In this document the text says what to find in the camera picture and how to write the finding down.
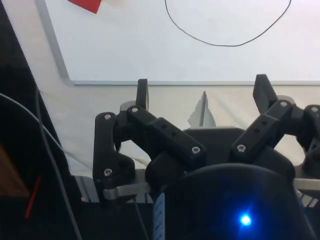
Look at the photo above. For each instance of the white whiteboard with metal frame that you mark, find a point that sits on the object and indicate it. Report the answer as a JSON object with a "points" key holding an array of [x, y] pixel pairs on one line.
{"points": [[125, 50]]}

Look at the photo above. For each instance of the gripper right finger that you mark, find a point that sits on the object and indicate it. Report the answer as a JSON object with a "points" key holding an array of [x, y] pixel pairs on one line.
{"points": [[271, 117]]}

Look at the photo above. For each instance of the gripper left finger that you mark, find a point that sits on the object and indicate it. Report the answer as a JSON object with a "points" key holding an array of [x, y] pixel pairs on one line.
{"points": [[165, 132]]}

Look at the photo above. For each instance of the red cube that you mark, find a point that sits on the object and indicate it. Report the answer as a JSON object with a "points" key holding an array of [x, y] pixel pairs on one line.
{"points": [[86, 4]]}

